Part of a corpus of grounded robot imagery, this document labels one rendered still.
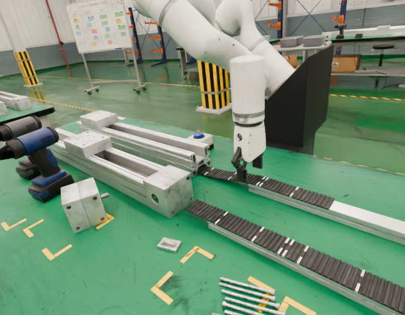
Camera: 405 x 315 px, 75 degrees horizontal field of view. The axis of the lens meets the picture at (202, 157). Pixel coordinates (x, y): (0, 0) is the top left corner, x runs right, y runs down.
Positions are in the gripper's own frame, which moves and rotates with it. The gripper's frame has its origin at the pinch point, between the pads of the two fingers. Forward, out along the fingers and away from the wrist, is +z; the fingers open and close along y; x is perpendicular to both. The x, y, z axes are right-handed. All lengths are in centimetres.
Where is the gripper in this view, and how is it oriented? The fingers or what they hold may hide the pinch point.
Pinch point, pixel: (250, 170)
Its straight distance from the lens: 78.4
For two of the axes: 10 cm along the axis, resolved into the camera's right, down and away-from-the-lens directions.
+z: 1.1, 8.9, 4.5
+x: -7.6, -2.2, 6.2
